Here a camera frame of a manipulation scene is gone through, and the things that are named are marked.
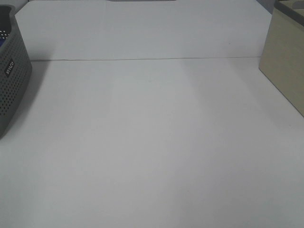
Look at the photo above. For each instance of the grey perforated plastic basket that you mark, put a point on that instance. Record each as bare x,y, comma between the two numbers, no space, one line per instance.
15,66

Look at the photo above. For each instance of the beige storage box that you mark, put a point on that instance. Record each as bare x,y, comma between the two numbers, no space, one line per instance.
282,60

